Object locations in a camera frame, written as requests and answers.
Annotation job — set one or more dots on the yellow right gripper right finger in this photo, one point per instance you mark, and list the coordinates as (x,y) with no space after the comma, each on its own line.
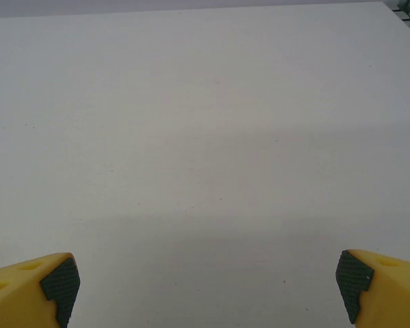
(396,300)

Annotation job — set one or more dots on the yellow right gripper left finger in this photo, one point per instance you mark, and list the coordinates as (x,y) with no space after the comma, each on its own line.
(17,300)

